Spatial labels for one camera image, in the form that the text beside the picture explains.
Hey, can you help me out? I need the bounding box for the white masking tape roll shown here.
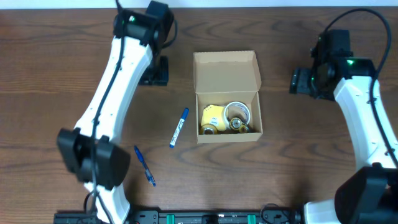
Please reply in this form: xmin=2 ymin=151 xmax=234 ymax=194
xmin=222 ymin=101 xmax=251 ymax=124

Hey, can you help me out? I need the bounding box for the yellow clear tape roll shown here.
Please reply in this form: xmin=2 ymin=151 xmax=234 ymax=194
xmin=200 ymin=124 xmax=218 ymax=135

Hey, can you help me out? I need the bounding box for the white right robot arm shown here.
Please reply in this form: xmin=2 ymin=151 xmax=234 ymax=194
xmin=289 ymin=25 xmax=397 ymax=223

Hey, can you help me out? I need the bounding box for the cardboard box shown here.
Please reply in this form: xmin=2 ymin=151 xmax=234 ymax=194
xmin=193 ymin=50 xmax=263 ymax=144

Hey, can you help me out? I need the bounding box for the blue ballpoint pen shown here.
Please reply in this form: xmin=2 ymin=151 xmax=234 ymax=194
xmin=134 ymin=146 xmax=156 ymax=187

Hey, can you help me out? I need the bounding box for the black mounting rail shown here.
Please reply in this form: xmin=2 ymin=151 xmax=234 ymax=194
xmin=52 ymin=208 xmax=307 ymax=224

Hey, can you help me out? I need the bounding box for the yellow sticky note pad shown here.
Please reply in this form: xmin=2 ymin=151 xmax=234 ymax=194
xmin=201 ymin=105 xmax=227 ymax=131

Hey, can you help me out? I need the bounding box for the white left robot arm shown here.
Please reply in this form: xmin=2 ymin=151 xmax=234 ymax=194
xmin=53 ymin=1 xmax=177 ymax=223

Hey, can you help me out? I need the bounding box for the blue white marker pen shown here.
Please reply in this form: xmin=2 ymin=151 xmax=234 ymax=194
xmin=169 ymin=108 xmax=189 ymax=149

